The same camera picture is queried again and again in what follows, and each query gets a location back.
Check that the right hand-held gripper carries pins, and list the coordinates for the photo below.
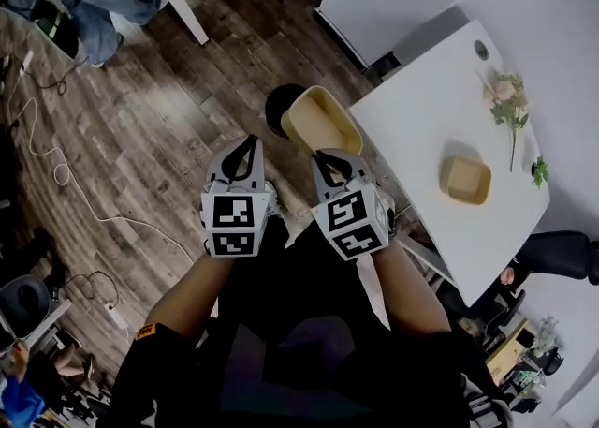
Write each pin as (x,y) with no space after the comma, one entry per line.
(351,225)

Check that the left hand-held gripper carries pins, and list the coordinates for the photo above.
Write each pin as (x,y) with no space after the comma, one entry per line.
(233,220)

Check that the large beige paper container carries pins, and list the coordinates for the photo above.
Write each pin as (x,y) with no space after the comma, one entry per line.
(318,119)

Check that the small beige paper container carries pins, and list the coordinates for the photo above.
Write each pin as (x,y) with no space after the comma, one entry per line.
(465,180)

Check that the person's right forearm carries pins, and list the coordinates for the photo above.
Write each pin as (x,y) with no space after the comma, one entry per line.
(407,290)

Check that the person's left forearm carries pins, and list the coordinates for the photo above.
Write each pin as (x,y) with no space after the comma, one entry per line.
(192,295)

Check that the person's black shirt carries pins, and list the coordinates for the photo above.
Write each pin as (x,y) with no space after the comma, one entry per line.
(290,332)

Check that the artificial pink flower sprig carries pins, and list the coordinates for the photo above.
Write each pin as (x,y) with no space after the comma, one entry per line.
(507,98)

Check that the white power strip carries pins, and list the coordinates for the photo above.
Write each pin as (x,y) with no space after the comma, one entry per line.
(118,318)

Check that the small green plant sprig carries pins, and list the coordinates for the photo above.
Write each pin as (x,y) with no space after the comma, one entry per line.
(540,173)

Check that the black office chair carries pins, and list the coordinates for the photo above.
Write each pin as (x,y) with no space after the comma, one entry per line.
(557,253)

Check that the grey round chair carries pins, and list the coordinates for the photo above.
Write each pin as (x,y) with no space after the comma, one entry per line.
(23,304)

